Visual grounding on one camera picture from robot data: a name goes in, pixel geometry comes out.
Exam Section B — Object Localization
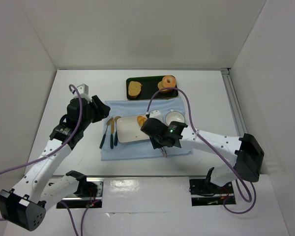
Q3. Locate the striped bread roll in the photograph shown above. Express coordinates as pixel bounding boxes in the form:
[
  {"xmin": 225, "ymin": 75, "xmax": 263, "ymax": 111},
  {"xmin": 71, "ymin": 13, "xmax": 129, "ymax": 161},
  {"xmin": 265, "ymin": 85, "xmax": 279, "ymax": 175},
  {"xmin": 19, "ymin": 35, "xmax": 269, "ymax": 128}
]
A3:
[{"xmin": 137, "ymin": 116, "xmax": 147, "ymax": 127}]

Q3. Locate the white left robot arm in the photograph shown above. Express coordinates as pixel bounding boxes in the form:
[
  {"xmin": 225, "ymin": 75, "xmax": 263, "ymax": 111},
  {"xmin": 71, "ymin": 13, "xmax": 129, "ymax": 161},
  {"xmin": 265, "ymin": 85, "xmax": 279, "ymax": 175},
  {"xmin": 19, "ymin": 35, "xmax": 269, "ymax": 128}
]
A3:
[{"xmin": 0, "ymin": 96, "xmax": 110, "ymax": 232}]

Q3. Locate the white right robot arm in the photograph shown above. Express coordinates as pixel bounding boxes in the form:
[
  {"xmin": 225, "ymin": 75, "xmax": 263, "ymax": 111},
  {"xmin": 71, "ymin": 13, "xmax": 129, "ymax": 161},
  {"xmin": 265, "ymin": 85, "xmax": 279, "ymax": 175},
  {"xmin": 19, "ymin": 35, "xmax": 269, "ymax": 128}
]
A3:
[{"xmin": 141, "ymin": 118, "xmax": 264, "ymax": 187}]

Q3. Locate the large bread slice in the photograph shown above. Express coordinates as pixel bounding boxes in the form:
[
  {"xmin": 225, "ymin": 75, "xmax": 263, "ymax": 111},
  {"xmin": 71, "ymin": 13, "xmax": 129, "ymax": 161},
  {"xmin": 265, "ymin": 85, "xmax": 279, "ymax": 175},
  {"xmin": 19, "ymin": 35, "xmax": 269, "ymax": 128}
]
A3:
[{"xmin": 128, "ymin": 81, "xmax": 142, "ymax": 98}]

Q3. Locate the small bread slice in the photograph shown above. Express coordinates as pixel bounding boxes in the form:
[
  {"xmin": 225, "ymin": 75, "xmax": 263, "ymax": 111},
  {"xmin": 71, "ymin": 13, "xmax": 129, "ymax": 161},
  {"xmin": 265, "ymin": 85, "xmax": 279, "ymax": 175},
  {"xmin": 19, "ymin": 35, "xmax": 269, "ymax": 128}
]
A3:
[{"xmin": 157, "ymin": 81, "xmax": 172, "ymax": 93}]

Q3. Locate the gold knife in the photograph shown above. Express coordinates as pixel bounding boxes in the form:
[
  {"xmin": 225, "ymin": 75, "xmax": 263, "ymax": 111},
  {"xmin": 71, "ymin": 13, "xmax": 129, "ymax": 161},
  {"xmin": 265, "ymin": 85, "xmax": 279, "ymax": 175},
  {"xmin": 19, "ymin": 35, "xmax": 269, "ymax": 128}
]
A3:
[{"xmin": 110, "ymin": 117, "xmax": 115, "ymax": 149}]

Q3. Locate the gold spoon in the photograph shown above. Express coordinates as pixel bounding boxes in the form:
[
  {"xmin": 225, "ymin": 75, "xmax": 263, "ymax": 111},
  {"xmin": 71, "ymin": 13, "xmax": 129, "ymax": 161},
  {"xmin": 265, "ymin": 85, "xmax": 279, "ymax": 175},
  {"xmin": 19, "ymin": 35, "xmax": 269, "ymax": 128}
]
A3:
[{"xmin": 114, "ymin": 116, "xmax": 121, "ymax": 146}]

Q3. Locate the white rectangular plate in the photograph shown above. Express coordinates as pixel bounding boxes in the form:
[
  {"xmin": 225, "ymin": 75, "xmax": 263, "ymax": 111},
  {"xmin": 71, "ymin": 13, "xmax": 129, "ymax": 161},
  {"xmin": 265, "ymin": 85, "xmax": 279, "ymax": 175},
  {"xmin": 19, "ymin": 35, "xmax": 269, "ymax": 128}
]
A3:
[{"xmin": 117, "ymin": 114, "xmax": 149, "ymax": 143}]

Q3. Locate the light blue cloth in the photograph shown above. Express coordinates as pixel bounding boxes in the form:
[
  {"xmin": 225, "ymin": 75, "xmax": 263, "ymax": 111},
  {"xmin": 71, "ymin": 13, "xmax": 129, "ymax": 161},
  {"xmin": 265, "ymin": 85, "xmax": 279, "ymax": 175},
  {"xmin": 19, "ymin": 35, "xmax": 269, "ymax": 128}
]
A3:
[{"xmin": 101, "ymin": 97, "xmax": 192, "ymax": 161}]

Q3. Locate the dark green tray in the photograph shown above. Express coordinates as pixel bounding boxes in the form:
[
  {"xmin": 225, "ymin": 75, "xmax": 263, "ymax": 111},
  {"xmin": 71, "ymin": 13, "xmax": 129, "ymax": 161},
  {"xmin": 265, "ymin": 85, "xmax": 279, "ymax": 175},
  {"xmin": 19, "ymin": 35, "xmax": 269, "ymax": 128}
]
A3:
[{"xmin": 126, "ymin": 75, "xmax": 178, "ymax": 101}]

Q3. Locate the orange sugared donut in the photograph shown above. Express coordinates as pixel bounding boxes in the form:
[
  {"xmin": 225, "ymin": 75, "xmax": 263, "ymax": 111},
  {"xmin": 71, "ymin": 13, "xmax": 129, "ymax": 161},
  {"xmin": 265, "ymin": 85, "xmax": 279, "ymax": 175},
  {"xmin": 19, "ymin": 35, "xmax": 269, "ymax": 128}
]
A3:
[{"xmin": 162, "ymin": 75, "xmax": 177, "ymax": 88}]

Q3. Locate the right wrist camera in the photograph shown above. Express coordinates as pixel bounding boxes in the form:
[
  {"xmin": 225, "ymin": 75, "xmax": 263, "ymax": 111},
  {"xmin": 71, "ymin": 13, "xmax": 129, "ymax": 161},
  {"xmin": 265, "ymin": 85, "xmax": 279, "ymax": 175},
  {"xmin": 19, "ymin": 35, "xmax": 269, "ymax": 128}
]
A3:
[{"xmin": 146, "ymin": 110, "xmax": 163, "ymax": 122}]

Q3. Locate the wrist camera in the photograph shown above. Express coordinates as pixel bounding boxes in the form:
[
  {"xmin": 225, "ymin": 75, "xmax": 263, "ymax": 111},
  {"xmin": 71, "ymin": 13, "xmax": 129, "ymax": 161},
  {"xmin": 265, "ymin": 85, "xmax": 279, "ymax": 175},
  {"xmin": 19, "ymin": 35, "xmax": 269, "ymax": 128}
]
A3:
[
  {"xmin": 146, "ymin": 110, "xmax": 163, "ymax": 122},
  {"xmin": 77, "ymin": 84, "xmax": 89, "ymax": 95}
]

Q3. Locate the white bowl with handles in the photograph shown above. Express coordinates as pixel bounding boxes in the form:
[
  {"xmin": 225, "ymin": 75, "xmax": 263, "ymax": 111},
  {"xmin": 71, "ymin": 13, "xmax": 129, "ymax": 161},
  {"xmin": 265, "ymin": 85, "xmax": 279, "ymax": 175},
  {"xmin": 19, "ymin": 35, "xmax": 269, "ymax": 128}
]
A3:
[{"xmin": 165, "ymin": 110, "xmax": 185, "ymax": 125}]

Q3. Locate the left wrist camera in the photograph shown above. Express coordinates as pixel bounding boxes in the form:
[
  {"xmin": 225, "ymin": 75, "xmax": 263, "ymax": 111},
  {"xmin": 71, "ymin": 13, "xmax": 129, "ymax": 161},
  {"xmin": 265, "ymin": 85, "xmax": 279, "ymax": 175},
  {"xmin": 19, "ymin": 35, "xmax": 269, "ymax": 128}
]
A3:
[{"xmin": 77, "ymin": 84, "xmax": 89, "ymax": 95}]

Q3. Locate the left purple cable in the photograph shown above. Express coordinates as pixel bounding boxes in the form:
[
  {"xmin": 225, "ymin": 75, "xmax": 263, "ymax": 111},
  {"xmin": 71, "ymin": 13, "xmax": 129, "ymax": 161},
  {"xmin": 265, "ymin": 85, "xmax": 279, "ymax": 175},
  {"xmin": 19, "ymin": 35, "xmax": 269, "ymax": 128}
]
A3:
[{"xmin": 0, "ymin": 84, "xmax": 96, "ymax": 236}]

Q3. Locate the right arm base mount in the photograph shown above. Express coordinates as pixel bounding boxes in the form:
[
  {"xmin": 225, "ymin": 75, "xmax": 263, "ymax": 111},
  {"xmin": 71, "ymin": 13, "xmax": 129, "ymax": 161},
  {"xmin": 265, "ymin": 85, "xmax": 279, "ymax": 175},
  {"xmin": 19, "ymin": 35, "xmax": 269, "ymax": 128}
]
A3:
[{"xmin": 189, "ymin": 177, "xmax": 236, "ymax": 207}]

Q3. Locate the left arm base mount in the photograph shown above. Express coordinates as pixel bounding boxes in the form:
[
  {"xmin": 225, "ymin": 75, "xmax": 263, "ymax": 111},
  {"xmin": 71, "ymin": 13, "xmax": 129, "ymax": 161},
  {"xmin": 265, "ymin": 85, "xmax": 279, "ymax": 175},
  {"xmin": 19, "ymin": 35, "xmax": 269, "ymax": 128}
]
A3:
[{"xmin": 62, "ymin": 177, "xmax": 104, "ymax": 209}]

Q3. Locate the aluminium rail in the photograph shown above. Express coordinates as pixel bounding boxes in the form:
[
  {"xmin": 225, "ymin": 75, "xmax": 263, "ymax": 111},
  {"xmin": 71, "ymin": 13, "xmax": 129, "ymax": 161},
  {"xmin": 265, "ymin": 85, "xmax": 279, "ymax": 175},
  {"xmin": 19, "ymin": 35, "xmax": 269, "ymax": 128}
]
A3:
[{"xmin": 220, "ymin": 67, "xmax": 261, "ymax": 175}]

